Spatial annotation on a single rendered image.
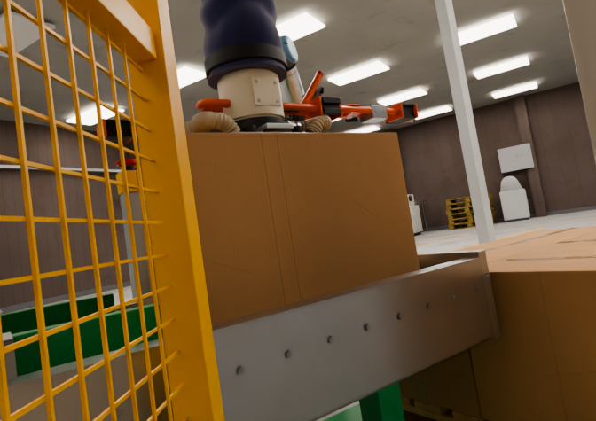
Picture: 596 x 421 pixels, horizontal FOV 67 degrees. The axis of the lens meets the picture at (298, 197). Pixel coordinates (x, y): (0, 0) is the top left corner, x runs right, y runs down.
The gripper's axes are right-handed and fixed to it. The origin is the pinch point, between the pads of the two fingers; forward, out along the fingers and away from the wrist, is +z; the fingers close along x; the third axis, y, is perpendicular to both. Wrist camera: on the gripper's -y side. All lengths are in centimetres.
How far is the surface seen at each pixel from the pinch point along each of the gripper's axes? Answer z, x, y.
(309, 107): 3.1, -0.4, 10.0
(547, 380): 44, -80, -16
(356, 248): 22, -42, 17
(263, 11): 10.1, 23.1, 25.5
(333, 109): 5.0, -1.3, 2.3
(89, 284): -1046, -85, -98
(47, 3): -486, 289, 3
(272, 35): 10.1, 16.7, 23.9
